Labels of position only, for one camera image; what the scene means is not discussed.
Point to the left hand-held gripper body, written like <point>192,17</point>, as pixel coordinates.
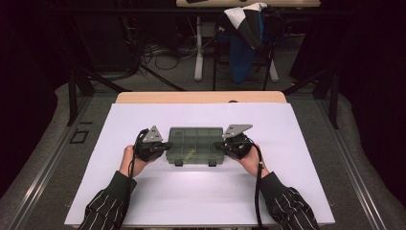
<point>148,148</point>

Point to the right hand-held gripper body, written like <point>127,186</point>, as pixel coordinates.
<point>239,147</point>

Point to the grey transparent compartment box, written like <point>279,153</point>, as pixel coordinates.
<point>204,140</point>

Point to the person's right hand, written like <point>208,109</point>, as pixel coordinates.
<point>252,163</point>

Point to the person's left hand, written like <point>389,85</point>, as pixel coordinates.
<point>127,163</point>

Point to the white table cover board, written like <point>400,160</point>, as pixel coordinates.
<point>191,191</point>

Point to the wooden table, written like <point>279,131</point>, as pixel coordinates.
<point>201,96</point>

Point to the black metal stand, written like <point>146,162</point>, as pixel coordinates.
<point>72,96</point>
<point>333,102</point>

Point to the background desk with white legs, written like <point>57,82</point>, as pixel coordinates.
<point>198,48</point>

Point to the blue black white jacket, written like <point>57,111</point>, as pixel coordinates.
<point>245,35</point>

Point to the black chair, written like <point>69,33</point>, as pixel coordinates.
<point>274,38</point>

